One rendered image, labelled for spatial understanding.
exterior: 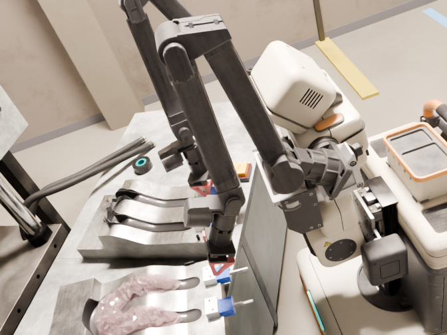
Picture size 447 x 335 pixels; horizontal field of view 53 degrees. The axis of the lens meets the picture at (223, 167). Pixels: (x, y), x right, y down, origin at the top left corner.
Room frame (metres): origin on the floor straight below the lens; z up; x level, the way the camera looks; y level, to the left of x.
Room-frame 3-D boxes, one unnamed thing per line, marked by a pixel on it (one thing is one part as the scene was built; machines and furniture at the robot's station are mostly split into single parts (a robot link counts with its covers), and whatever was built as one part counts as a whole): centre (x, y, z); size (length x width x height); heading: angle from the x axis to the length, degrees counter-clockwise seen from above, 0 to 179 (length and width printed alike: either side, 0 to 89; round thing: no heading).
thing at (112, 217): (1.16, 0.29, 0.92); 0.35 x 0.16 x 0.09; 64
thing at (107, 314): (0.82, 0.38, 0.90); 0.26 x 0.18 x 0.08; 81
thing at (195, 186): (1.11, 0.08, 0.97); 0.07 x 0.07 x 0.09; 65
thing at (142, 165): (1.55, 0.31, 0.82); 0.08 x 0.08 x 0.04
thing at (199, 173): (1.12, 0.07, 1.05); 0.10 x 0.07 x 0.07; 155
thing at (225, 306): (0.73, 0.12, 0.85); 0.13 x 0.05 x 0.05; 81
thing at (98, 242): (1.17, 0.30, 0.87); 0.50 x 0.26 x 0.14; 64
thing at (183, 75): (0.77, 0.01, 1.40); 0.11 x 0.06 x 0.43; 177
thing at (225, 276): (0.83, 0.11, 0.85); 0.13 x 0.05 x 0.05; 81
